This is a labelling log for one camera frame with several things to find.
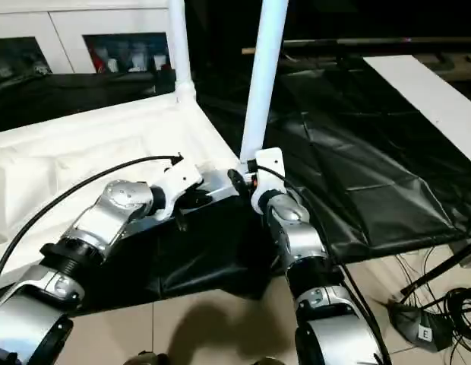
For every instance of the white glass-door cabinet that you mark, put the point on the white glass-door cabinet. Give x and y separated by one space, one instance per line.
68 23

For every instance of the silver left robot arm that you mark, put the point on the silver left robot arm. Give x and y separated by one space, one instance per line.
106 220

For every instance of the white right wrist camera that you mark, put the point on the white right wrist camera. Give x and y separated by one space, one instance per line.
269 167

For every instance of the white flat board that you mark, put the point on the white flat board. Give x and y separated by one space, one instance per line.
429 99

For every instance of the black tall cabinet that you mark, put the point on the black tall cabinet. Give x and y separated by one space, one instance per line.
220 30

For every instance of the black floor device white label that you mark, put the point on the black floor device white label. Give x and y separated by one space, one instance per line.
418 327

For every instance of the white small bottle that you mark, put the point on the white small bottle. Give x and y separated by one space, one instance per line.
158 62
136 62
113 65

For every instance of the yellow label sticker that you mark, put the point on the yellow label sticker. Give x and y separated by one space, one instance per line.
248 50

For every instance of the white plastic table top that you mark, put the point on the white plastic table top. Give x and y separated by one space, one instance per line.
87 140

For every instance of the dark brown rounded part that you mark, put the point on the dark brown rounded part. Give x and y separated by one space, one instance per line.
148 358

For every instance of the black long bar device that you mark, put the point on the black long bar device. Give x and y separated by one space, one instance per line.
372 41

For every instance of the black metal stand leg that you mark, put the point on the black metal stand leg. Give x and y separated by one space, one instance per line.
440 268

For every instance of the white plastic table leg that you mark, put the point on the white plastic table leg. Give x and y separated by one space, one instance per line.
180 49
264 76

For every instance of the black plastic mat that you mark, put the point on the black plastic mat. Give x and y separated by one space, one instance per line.
353 152

